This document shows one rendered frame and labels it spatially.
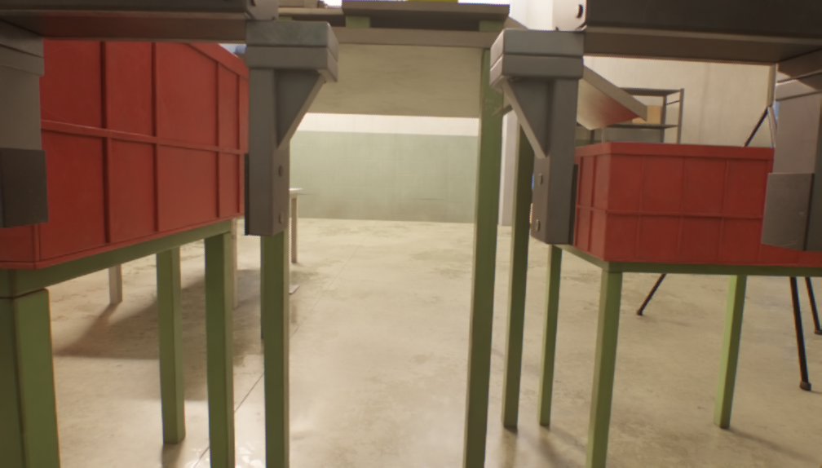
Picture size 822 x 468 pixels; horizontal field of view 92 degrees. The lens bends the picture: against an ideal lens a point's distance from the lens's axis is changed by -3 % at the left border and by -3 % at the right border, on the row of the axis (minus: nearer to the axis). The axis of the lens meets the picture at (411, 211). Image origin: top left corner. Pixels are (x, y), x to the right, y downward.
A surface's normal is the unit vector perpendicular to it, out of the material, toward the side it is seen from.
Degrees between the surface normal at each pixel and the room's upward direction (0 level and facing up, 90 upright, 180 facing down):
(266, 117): 90
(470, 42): 90
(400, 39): 90
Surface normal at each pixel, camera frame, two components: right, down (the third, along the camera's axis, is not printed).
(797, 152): -1.00, -0.03
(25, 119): 1.00, 0.03
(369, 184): 0.00, 0.09
